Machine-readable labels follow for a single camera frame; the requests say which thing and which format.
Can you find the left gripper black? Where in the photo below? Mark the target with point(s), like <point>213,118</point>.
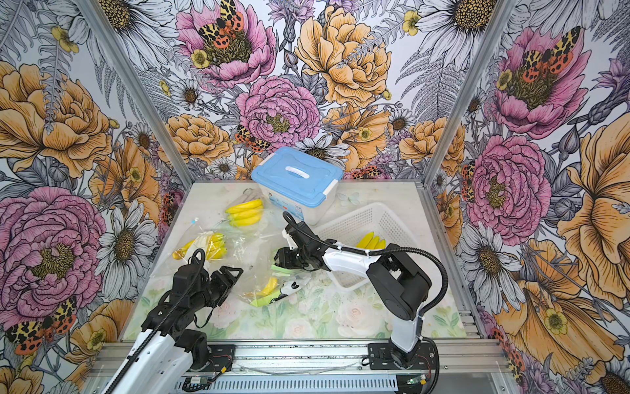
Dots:
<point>224,287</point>

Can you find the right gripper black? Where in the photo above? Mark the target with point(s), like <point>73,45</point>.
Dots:
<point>284,255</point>

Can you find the panda zip-top bag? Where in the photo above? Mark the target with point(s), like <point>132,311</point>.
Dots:
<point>290,282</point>

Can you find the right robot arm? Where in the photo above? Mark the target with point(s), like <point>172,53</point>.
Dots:
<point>398,280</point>

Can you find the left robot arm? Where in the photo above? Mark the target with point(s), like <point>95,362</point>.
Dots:
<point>167,348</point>

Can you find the clear bag with banana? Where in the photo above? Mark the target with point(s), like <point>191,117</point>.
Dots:
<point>223,244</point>

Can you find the white plastic basket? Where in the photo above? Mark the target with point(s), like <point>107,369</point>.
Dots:
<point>372,225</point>

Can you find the blue lid storage box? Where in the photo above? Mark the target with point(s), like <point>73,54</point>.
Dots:
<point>298,183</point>

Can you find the metal wire tongs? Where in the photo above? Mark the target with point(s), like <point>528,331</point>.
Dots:
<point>245,196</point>

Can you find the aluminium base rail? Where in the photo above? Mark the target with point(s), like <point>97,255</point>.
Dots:
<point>335,366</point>

